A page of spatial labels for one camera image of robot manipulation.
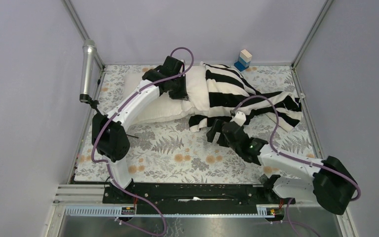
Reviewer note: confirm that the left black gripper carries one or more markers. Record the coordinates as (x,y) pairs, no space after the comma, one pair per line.
(182,95)

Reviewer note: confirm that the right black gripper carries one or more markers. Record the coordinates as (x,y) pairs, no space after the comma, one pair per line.
(216,127)

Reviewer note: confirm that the white pillow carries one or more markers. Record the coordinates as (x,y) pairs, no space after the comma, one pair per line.
(164,109)

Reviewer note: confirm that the black white striped pillowcase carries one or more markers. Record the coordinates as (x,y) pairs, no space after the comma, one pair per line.
(228,91)

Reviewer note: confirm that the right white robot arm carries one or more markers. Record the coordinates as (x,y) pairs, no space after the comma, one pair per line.
(326,182)

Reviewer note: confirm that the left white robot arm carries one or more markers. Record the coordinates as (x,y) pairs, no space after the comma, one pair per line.
(109,131)

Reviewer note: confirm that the floral patterned table mat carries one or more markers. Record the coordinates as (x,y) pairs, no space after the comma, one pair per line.
(169,152)

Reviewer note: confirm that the blue and white block stack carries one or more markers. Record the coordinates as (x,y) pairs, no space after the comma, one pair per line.
(244,60)

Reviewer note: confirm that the black microphone stand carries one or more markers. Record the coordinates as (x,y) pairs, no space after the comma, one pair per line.
(94,105)

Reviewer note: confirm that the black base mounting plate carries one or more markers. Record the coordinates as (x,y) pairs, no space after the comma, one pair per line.
(194,199)

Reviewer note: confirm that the silver microphone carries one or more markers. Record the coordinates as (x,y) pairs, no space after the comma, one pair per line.
(89,52)

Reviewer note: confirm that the white slotted cable duct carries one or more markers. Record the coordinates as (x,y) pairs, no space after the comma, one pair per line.
(119,211)

